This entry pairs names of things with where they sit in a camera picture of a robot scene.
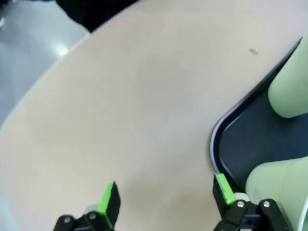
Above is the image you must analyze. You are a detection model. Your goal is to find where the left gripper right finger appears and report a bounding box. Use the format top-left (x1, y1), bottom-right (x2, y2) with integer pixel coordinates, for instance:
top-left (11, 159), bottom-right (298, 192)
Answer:
top-left (212, 173), bottom-right (295, 231)

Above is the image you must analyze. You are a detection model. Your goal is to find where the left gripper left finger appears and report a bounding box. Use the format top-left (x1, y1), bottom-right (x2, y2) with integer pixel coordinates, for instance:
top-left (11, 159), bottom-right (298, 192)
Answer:
top-left (53, 180), bottom-right (121, 231)

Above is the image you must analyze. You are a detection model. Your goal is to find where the pale green cup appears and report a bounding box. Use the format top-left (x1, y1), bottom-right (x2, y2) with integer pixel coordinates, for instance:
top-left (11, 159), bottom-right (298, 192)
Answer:
top-left (267, 33), bottom-right (308, 118)
top-left (244, 155), bottom-right (308, 231)

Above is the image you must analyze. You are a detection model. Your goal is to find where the black plastic tray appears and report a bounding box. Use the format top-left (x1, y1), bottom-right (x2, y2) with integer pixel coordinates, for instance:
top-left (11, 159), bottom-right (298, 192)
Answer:
top-left (209, 37), bottom-right (308, 200)

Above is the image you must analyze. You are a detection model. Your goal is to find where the person in black cardigan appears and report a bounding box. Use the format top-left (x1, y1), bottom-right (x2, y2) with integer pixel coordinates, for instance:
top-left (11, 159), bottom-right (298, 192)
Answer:
top-left (57, 0), bottom-right (142, 33)

